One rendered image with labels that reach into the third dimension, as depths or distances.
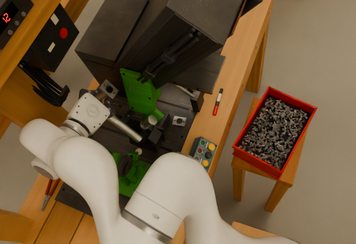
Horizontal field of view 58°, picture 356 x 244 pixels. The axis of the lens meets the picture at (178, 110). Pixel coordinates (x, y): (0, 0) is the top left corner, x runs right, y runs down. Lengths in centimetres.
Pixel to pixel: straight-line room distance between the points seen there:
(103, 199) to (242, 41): 117
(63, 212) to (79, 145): 89
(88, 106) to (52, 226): 62
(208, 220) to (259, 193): 159
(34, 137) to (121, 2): 71
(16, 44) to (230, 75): 89
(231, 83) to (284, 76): 114
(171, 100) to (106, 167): 91
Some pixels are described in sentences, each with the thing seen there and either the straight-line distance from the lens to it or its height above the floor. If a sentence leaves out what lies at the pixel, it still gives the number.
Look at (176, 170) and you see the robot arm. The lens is 55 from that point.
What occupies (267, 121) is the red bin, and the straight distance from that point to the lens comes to 138.
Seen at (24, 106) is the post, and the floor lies 127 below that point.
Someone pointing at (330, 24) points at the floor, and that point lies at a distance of 288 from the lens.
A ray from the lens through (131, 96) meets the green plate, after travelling 118.
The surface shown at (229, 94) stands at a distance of 141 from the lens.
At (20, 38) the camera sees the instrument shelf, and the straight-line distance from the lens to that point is 96.
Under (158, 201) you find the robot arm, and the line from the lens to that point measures 54.
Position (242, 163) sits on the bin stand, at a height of 80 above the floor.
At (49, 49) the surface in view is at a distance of 106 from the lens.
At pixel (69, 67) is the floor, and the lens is 294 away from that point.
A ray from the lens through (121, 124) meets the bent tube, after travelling 119.
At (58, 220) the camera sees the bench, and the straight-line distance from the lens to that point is 144.
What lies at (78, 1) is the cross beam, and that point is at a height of 123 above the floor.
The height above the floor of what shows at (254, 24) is 90.
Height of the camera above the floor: 214
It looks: 62 degrees down
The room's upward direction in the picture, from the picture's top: 20 degrees counter-clockwise
